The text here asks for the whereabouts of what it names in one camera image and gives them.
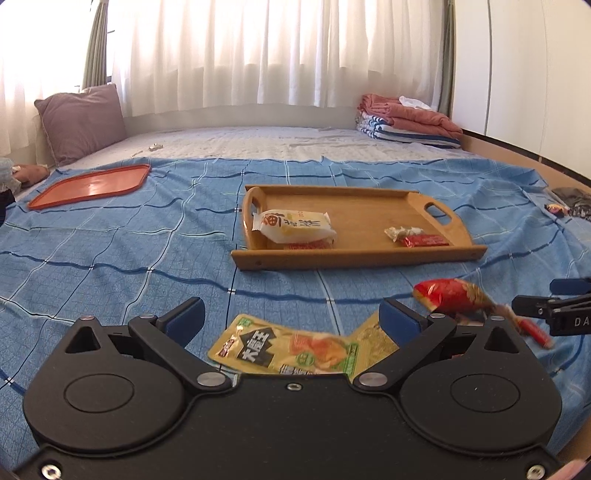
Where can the small colourful toy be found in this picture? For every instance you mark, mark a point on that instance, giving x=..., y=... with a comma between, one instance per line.
x=558, y=210

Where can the red square cracker packet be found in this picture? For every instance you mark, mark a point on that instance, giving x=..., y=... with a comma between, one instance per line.
x=313, y=245

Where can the blue plaid bed sheet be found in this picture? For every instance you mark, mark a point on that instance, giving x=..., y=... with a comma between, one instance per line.
x=149, y=251

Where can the long red snack bar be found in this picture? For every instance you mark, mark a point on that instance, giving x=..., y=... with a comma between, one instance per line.
x=424, y=240

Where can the white flower cake packet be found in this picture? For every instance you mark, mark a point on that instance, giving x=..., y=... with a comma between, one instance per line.
x=293, y=226

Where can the yellow spicy strip packet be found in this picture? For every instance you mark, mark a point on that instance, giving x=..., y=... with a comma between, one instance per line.
x=255, y=346

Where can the folded red and striped blankets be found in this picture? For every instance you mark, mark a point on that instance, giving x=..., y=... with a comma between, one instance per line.
x=406, y=120

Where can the dark floral clothes pile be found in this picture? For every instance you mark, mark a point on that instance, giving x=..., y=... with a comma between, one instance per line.
x=577, y=201

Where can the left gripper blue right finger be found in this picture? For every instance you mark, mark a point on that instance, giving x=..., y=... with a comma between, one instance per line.
x=400, y=323

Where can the red nut snack bag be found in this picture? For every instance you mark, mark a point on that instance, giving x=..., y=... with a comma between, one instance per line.
x=456, y=296

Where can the white gold dotted snack packet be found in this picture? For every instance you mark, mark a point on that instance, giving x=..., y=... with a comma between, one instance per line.
x=400, y=233

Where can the light blue cloth bundle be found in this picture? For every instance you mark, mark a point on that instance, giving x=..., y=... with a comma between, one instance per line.
x=8, y=181

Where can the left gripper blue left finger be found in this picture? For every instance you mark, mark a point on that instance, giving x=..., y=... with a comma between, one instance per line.
x=183, y=323

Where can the white sheer curtain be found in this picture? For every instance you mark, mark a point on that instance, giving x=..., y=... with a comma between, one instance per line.
x=169, y=56

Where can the wooden serving tray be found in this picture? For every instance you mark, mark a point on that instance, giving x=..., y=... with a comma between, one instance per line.
x=360, y=217

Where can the red plastic tray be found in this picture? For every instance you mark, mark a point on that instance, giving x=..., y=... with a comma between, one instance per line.
x=92, y=186

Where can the purple pillow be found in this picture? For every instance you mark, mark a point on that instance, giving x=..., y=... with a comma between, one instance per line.
x=79, y=124

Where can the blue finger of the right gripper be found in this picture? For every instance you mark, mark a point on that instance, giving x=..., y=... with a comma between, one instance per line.
x=571, y=286

